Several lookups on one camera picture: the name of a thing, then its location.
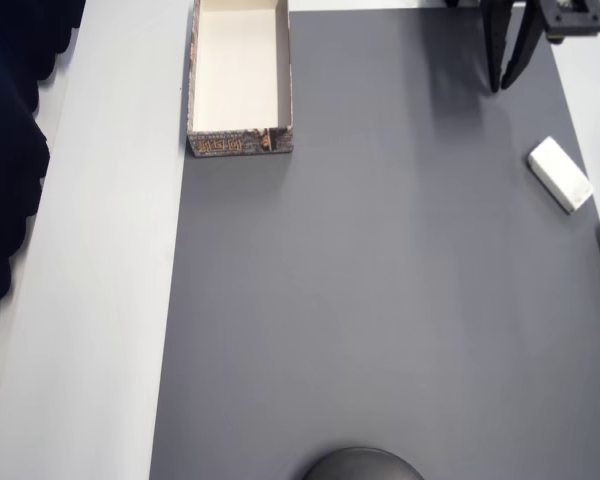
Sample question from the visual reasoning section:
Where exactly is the black gripper camera mount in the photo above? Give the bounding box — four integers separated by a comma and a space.
537, 0, 600, 39

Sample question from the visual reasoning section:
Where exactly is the patterned open cardboard box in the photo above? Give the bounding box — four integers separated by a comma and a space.
186, 0, 296, 159

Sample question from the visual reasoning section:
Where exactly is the grey table mat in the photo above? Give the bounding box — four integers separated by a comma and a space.
147, 7, 600, 480

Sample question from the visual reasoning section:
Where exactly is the white eraser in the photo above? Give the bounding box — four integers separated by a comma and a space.
527, 135, 595, 216

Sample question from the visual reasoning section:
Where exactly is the black round-base desk stand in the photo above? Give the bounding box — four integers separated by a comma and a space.
299, 446, 426, 480

